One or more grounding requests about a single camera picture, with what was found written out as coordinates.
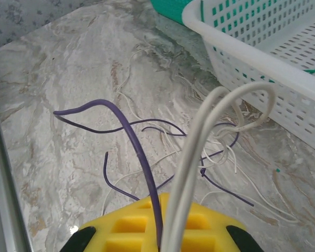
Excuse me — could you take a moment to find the narrow white perforated plastic basket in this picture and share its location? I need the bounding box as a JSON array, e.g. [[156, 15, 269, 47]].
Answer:
[[182, 0, 315, 159]]

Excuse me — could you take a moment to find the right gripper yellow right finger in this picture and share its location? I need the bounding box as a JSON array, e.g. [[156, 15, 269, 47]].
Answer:
[[161, 192, 266, 252]]

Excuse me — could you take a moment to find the thin white cable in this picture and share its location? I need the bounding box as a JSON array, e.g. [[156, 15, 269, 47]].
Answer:
[[160, 82, 277, 252], [101, 39, 301, 224]]

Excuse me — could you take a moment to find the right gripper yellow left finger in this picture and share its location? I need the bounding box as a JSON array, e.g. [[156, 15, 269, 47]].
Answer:
[[59, 193, 162, 252]]

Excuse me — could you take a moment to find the aluminium rail frame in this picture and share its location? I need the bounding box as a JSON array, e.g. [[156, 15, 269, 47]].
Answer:
[[0, 86, 34, 252]]

